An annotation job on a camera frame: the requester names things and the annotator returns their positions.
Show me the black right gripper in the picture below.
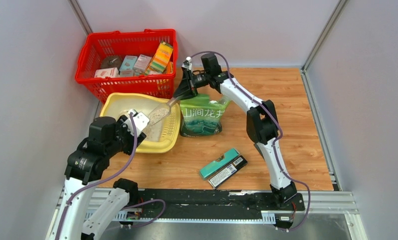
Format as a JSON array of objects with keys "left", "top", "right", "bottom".
[{"left": 173, "top": 69, "right": 210, "bottom": 101}]

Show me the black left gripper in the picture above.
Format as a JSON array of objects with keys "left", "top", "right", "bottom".
[{"left": 106, "top": 114, "right": 147, "bottom": 156}]

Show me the green cat litter bag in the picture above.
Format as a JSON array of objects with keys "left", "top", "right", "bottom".
[{"left": 180, "top": 94, "right": 231, "bottom": 137}]

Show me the clear plastic litter scoop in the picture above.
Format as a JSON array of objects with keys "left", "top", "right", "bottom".
[{"left": 148, "top": 97, "right": 181, "bottom": 127}]

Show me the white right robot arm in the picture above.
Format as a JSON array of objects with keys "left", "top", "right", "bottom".
[{"left": 173, "top": 51, "right": 297, "bottom": 210}]

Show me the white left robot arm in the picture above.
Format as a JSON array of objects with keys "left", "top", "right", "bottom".
[{"left": 49, "top": 109, "right": 150, "bottom": 240}]

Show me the yellow litter box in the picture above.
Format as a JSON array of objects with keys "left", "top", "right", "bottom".
[{"left": 100, "top": 92, "right": 181, "bottom": 154}]

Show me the pink white small box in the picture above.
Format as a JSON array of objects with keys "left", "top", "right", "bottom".
[{"left": 133, "top": 54, "right": 152, "bottom": 74}]

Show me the teal small box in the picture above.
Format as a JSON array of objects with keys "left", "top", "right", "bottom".
[{"left": 119, "top": 55, "right": 138, "bottom": 71}]

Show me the white red small box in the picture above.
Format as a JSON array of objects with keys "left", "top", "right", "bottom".
[{"left": 94, "top": 67, "right": 119, "bottom": 79}]

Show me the yellow green sponge pack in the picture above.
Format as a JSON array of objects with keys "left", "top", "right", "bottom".
[{"left": 145, "top": 41, "right": 173, "bottom": 75}]

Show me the brown round lid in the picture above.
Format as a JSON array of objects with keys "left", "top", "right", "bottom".
[{"left": 100, "top": 55, "right": 123, "bottom": 69}]

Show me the teal spirit level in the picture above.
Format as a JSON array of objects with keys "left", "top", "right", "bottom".
[{"left": 199, "top": 148, "right": 240, "bottom": 180}]

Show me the black RAM stick package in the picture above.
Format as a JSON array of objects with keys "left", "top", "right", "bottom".
[{"left": 208, "top": 155, "right": 248, "bottom": 190}]

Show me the red plastic shopping basket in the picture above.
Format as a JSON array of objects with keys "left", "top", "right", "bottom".
[{"left": 75, "top": 28, "right": 178, "bottom": 103}]

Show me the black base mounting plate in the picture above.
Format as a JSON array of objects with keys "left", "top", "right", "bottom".
[{"left": 128, "top": 188, "right": 306, "bottom": 220}]

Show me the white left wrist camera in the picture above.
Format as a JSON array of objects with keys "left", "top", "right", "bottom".
[{"left": 125, "top": 109, "right": 150, "bottom": 135}]

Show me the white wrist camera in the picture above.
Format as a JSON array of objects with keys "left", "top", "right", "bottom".
[
  {"left": 181, "top": 56, "right": 192, "bottom": 71},
  {"left": 125, "top": 109, "right": 150, "bottom": 135}
]

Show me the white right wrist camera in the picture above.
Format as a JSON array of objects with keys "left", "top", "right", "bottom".
[{"left": 181, "top": 56, "right": 192, "bottom": 71}]

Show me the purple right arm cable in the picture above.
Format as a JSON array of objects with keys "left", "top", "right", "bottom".
[{"left": 189, "top": 50, "right": 311, "bottom": 233}]

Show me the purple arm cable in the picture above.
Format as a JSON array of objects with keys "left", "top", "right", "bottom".
[
  {"left": 189, "top": 50, "right": 311, "bottom": 233},
  {"left": 54, "top": 112, "right": 166, "bottom": 240}
]

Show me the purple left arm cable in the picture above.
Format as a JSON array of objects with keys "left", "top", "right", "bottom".
[{"left": 54, "top": 112, "right": 166, "bottom": 240}]

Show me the aluminium frame rail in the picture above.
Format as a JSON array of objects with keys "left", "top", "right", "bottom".
[{"left": 301, "top": 0, "right": 349, "bottom": 72}]

